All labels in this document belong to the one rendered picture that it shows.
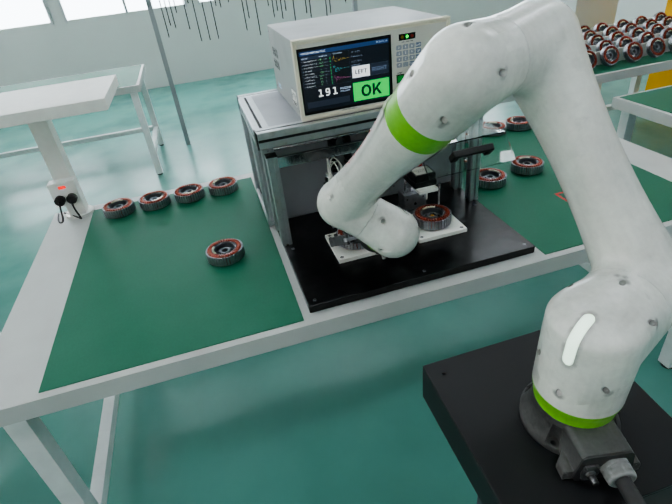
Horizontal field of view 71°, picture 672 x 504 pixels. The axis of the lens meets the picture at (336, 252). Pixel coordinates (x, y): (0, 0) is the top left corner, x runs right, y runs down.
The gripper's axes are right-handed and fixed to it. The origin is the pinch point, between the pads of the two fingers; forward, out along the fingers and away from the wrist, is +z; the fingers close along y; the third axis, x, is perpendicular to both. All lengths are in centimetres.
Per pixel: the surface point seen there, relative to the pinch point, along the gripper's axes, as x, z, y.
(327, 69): 44.3, -10.3, 0.1
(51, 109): 55, 16, -75
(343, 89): 39.2, -7.5, 3.9
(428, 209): 2.2, 2.6, 24.4
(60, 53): 304, 563, -202
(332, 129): 29.8, -5.3, -1.0
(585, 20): 128, 245, 309
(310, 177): 20.6, 17.3, -6.1
